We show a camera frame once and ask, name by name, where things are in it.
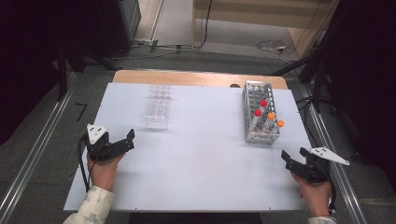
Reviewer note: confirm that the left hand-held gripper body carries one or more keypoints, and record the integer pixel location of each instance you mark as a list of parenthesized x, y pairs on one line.
[(98, 146)]

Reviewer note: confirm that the orange cap sample tube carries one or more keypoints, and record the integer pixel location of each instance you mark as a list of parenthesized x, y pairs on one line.
[(271, 115), (280, 123)]

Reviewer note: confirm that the metal floor rail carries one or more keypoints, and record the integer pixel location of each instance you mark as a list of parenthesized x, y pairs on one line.
[(34, 152), (342, 183)]

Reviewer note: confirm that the dark cabinet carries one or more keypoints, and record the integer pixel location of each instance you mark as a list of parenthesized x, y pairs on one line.
[(120, 21)]

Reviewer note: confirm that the wooden table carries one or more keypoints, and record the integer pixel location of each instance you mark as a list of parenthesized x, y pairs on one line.
[(186, 78)]

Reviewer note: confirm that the red cap sample tube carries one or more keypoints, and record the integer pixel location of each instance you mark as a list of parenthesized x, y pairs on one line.
[(257, 112), (263, 103)]

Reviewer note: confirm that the person's left hand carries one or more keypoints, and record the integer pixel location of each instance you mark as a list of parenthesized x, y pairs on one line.
[(104, 172)]

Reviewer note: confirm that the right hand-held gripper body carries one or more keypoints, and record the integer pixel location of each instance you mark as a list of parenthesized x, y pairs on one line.
[(314, 171)]

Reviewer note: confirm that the person's right hand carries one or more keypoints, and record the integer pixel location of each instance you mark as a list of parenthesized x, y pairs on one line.
[(316, 196)]

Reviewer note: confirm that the light wooden furniture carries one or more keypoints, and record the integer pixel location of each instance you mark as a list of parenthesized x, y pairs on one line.
[(249, 14)]

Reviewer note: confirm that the metal tube rack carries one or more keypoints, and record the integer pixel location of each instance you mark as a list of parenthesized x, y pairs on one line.
[(253, 130)]

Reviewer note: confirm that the clear acrylic tube rack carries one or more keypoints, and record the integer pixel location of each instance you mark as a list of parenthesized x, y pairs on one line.
[(157, 107)]

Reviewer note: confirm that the black metal stand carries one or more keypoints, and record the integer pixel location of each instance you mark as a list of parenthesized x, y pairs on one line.
[(62, 71), (316, 81)]

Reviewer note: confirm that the black curtain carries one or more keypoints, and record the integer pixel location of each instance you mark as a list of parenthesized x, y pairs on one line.
[(28, 62), (367, 77)]

